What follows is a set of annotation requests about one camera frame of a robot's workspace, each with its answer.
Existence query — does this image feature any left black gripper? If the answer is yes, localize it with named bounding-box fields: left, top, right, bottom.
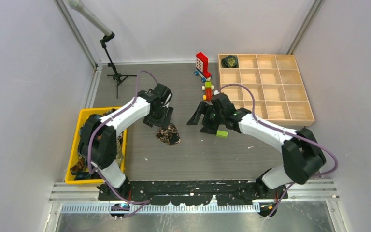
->
left=144, top=104, right=173, bottom=131

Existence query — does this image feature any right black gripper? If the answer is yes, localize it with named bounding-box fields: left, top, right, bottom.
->
left=187, top=101, right=225, bottom=135

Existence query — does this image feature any brown floral tie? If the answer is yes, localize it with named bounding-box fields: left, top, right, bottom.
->
left=156, top=123, right=181, bottom=145

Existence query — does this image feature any green toy block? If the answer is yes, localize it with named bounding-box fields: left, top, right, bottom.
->
left=216, top=130, right=228, bottom=138

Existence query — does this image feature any red yellow toy block car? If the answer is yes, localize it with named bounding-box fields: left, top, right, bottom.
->
left=202, top=81, right=214, bottom=102

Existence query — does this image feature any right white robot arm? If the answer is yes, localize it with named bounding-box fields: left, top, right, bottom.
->
left=187, top=93, right=326, bottom=199

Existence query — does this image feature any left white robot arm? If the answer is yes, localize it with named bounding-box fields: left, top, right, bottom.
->
left=77, top=84, right=173, bottom=200

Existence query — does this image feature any pile of ties in bin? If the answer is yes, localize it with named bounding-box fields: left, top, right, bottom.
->
left=71, top=109, right=121, bottom=180

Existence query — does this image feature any red white toy block tower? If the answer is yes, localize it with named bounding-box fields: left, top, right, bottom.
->
left=194, top=52, right=212, bottom=83

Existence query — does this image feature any black microphone stand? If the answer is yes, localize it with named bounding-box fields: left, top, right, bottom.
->
left=100, top=32, right=137, bottom=98

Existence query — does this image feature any rolled dark green tie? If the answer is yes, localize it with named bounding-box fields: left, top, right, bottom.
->
left=221, top=55, right=239, bottom=68

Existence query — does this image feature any wooden compartment tray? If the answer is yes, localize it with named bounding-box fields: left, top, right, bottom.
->
left=218, top=54, right=315, bottom=126

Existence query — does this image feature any yellow plastic bin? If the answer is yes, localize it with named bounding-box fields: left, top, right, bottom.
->
left=64, top=107, right=128, bottom=185

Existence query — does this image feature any grey microphone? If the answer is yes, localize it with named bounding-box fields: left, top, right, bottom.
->
left=66, top=0, right=113, bottom=36

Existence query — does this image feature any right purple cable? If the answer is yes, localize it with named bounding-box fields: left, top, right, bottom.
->
left=215, top=83, right=339, bottom=219

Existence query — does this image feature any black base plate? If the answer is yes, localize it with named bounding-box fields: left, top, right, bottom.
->
left=98, top=180, right=288, bottom=207

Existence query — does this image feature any aluminium frame rail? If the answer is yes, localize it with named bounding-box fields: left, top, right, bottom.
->
left=49, top=179, right=339, bottom=203

